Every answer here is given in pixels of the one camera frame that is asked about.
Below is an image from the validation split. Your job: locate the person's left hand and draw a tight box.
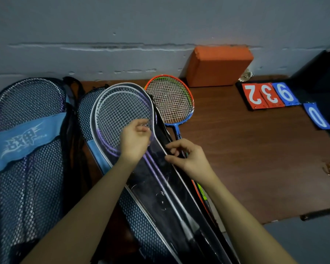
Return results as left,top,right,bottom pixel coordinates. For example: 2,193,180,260
119,118,152,165

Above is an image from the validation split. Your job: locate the person's right hand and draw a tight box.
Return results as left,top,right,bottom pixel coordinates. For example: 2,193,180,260
164,138,218,185

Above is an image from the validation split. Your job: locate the black mesh racket bag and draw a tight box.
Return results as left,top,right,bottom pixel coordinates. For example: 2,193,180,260
78,82,240,264

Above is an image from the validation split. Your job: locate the person's right forearm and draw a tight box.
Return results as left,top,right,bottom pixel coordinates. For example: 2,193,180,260
203,173,298,264

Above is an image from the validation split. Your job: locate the person's left forearm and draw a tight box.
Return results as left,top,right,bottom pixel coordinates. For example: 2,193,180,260
21,155,144,264

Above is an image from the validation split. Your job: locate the orange blue badminton racket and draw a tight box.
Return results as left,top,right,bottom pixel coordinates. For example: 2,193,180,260
144,75,218,226

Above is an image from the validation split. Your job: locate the black scoreboard base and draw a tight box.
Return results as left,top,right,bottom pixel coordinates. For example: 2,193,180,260
235,80,303,112

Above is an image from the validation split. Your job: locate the orange foam block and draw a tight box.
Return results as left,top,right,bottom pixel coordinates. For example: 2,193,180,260
186,45,254,88

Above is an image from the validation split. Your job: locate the red flip card curved digit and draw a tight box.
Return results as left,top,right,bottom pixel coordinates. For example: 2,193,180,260
242,83,268,110

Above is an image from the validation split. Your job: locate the white shuttlecock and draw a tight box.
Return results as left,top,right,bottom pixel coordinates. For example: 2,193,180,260
239,69,254,82

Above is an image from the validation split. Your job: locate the red flip card double-bowed digit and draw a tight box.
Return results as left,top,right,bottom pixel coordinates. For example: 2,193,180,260
260,82,285,108

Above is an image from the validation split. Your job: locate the purple racket inside mesh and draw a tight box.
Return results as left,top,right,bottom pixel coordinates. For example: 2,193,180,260
0,79,67,245

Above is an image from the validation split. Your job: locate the closed mesh racket bag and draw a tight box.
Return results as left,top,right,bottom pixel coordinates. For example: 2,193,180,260
0,77,84,264

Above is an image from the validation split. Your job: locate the blue flip card tailed digit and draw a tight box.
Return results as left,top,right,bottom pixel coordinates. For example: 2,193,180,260
272,82,301,106

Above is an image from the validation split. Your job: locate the blue flip card oval digit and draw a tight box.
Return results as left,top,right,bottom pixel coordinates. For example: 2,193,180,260
303,103,330,130

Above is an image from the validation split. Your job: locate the black metal bar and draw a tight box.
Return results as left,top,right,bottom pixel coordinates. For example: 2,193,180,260
300,207,330,221

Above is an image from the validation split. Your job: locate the white frame badminton racket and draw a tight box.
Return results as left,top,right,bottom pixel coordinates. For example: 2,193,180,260
95,90,209,264

